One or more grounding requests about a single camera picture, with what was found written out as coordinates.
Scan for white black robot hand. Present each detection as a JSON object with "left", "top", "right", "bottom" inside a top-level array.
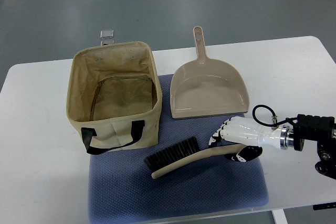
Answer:
[{"left": 208, "top": 116, "right": 281, "bottom": 163}]

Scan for pink hand broom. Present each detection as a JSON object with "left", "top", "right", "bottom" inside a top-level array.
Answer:
[{"left": 144, "top": 136, "right": 246, "bottom": 179}]

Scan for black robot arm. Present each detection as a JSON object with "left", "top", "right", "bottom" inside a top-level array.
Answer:
[{"left": 280, "top": 114, "right": 335, "bottom": 179}]

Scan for yellow fabric bag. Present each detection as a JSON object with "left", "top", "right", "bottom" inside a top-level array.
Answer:
[{"left": 66, "top": 41, "right": 162, "bottom": 155}]

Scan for pink dustpan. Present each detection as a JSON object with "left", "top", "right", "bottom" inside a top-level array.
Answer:
[{"left": 170, "top": 26, "right": 249, "bottom": 119}]

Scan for white table leg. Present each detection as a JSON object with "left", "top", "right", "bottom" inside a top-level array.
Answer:
[{"left": 271, "top": 209, "right": 288, "bottom": 224}]

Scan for black desk control panel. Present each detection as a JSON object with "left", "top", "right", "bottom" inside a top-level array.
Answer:
[{"left": 312, "top": 202, "right": 336, "bottom": 210}]

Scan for blue textured mat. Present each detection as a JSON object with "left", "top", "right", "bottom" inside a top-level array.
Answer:
[{"left": 88, "top": 75, "right": 268, "bottom": 223}]

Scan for clear floor plate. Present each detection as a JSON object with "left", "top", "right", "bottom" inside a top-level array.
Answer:
[{"left": 100, "top": 29, "right": 114, "bottom": 46}]

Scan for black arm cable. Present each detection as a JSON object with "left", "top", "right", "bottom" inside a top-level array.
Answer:
[{"left": 252, "top": 104, "right": 299, "bottom": 127}]

